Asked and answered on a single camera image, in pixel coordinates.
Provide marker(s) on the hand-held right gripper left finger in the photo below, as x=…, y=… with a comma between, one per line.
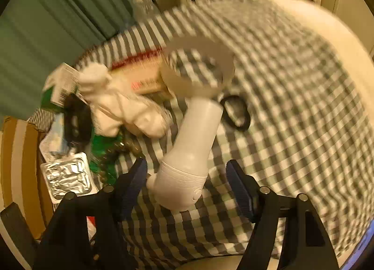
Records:
x=136, y=182

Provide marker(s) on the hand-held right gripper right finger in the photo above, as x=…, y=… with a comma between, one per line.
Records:
x=239, y=188

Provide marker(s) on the white printed card packet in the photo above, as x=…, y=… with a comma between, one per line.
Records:
x=92, y=224

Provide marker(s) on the white cloth bundle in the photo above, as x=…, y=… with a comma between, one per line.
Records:
x=117, y=106

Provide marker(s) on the brown cardboard box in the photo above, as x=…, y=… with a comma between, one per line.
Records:
x=29, y=156

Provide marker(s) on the white round desktop table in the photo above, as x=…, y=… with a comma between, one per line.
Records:
x=321, y=16

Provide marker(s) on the green snack packet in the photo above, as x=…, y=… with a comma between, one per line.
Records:
x=99, y=147

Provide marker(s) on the silver foil blister tray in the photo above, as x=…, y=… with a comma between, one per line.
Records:
x=67, y=176

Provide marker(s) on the black plastic object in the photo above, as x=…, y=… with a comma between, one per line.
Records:
x=77, y=121

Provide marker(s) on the tan box with red stripe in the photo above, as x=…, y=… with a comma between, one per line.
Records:
x=140, y=77

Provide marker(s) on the checked tablecloth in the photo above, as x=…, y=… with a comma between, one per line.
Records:
x=277, y=83

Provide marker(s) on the green and white box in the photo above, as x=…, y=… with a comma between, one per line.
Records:
x=58, y=86

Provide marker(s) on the dark grey bar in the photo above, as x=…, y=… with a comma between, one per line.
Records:
x=16, y=229

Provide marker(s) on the clear plastic bottle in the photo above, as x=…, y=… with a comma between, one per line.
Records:
x=144, y=8

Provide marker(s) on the green curtain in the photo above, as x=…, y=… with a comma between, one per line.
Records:
x=58, y=24

